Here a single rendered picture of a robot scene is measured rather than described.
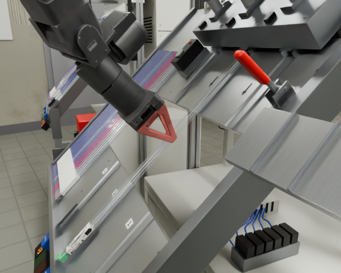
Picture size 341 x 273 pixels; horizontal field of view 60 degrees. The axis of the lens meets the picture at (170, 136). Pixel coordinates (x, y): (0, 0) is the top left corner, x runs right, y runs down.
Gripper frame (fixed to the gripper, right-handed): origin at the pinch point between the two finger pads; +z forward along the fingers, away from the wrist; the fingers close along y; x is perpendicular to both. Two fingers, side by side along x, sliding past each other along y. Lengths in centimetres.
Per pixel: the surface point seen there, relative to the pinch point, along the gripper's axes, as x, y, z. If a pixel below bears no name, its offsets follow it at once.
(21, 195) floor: 98, 180, 24
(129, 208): 14.2, -3.7, 1.5
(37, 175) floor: 90, 213, 29
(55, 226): 30.1, 11.8, -0.9
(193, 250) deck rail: 9.8, -20.0, 3.6
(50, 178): 29.9, 35.9, -2.8
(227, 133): -19, 48, 40
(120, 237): 17.9, -7.4, 1.7
